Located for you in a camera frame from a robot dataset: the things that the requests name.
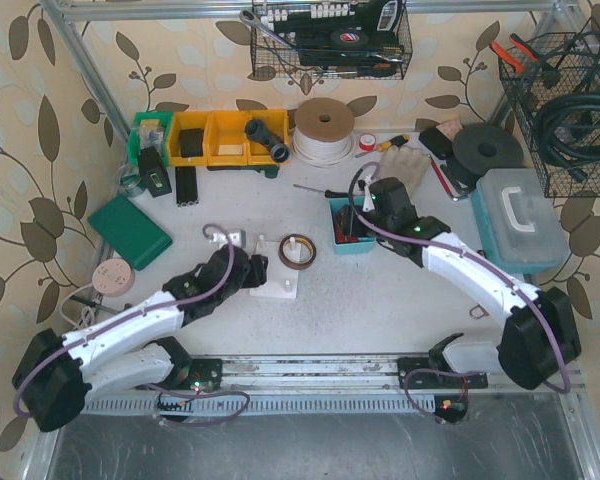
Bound brown tape roll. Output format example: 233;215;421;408
278;234;317;271

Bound beige work glove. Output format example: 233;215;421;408
379;145;430;197

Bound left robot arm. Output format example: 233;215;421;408
12;245;269;432

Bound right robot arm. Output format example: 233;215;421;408
347;171;581;393

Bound teal spring tray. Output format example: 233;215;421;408
328;197;376;255

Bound long black screwdriver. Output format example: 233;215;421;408
293;184;348;199

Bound yellow black screwdriver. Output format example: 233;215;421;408
354;134;410;158

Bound red white tape roll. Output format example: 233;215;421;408
359;133;376;152

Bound black box with sponge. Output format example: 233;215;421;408
419;118;463;160

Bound clear teal toolbox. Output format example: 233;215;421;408
471;168;569;274

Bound green notebook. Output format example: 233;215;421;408
88;195;173;271

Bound black meter device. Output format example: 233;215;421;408
138;147;172;198

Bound yellow bin middle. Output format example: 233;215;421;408
204;110;250;167

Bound yellow bin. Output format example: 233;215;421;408
167;111;210;167
244;110;290;166
204;110;250;167

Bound black pipe fitting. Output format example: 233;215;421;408
244;119;290;163

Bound black box in bin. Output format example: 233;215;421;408
178;128;204;158

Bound yellow bin right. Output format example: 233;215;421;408
244;110;290;166

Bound glass jar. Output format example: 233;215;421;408
117;165;146;198

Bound yellow bin left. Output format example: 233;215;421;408
167;111;210;167

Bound green bin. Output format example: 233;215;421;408
126;112;173;166

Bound black tape roll in basket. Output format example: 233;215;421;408
330;28;369;51

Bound orange pliers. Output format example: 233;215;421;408
489;33;539;75

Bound silver wrench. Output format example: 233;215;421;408
239;10;296;51

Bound white peg base plate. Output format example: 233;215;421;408
249;235;299;300

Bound red handled hex key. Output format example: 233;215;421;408
428;154;472;203

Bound white cable spool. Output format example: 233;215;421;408
292;97;355;168

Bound black rail block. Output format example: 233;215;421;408
175;167;199;208

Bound black hose coil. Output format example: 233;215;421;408
533;87;600;171

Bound wire basket top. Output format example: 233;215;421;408
239;1;412;84

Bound wire basket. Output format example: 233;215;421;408
498;30;600;198
239;1;412;84

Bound wire basket right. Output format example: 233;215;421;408
498;30;600;198

